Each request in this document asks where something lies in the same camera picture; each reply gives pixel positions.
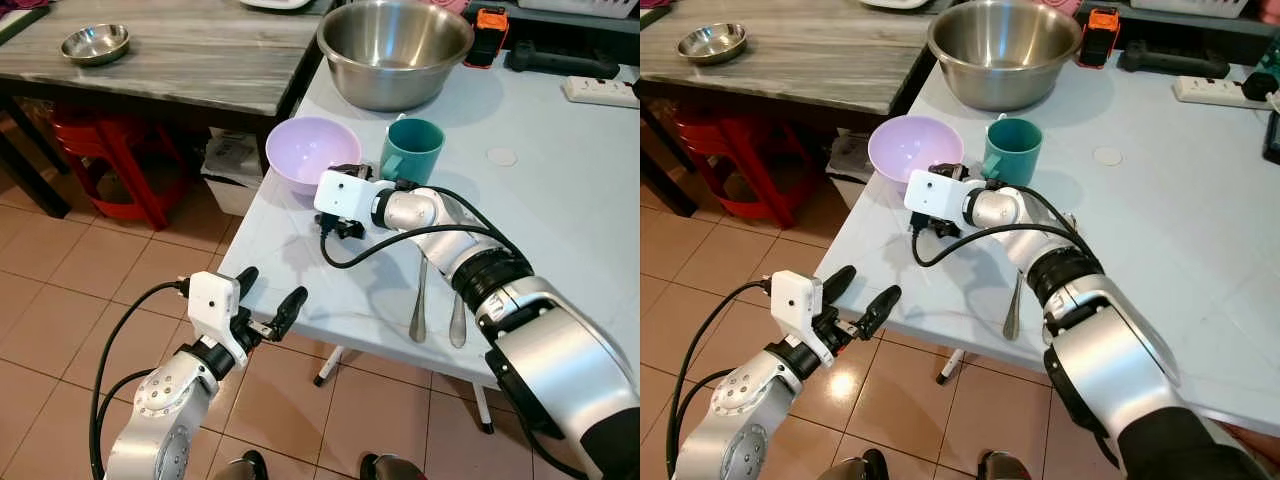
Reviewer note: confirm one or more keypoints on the lilac plastic bowl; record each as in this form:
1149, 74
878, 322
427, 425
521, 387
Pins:
305, 150
908, 148

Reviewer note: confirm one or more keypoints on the small shallow steel bowl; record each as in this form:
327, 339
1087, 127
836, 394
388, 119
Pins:
95, 44
711, 42

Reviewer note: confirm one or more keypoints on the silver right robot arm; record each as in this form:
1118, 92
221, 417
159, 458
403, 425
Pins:
560, 350
1110, 340

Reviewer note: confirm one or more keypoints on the teal plastic mug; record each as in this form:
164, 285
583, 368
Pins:
415, 152
1015, 152

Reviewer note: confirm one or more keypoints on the white metal table leg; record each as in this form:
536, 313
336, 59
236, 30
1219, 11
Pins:
330, 365
950, 365
482, 408

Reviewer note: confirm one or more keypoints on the white plastic bin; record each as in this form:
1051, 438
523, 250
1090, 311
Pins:
232, 170
850, 165

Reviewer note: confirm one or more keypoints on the steel spoon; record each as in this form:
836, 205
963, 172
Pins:
458, 325
418, 318
1012, 318

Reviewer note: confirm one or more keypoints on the large stainless steel bowl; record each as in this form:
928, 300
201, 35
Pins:
1003, 50
395, 50

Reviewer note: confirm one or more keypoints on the black robot left foot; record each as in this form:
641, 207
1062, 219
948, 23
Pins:
243, 467
868, 465

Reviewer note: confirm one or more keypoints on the black robot foot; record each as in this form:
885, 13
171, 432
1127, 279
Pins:
1003, 467
385, 468
243, 467
868, 465

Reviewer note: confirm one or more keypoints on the white round disc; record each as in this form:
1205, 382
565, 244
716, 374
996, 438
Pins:
501, 156
1107, 156

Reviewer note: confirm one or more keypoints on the red plastic stool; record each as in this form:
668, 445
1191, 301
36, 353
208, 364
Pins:
120, 150
745, 150

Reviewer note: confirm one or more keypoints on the black robot right foot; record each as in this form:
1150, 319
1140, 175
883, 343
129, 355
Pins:
1003, 467
385, 468

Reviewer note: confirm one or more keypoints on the orange black battery pack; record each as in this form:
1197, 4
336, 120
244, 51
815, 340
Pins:
487, 38
1098, 38

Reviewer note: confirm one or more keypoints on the black table leg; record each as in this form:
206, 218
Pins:
668, 165
30, 160

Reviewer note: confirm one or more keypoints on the white power strip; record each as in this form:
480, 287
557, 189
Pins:
1210, 92
600, 92

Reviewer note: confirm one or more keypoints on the black power plug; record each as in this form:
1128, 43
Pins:
1258, 88

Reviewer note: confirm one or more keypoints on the dark flat device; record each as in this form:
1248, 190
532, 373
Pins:
1272, 138

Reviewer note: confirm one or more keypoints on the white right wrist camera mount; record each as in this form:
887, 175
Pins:
935, 193
345, 195

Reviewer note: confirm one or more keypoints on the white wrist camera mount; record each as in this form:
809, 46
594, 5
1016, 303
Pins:
795, 300
345, 195
212, 300
935, 193

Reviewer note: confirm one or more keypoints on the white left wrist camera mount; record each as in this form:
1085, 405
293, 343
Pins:
212, 300
795, 300

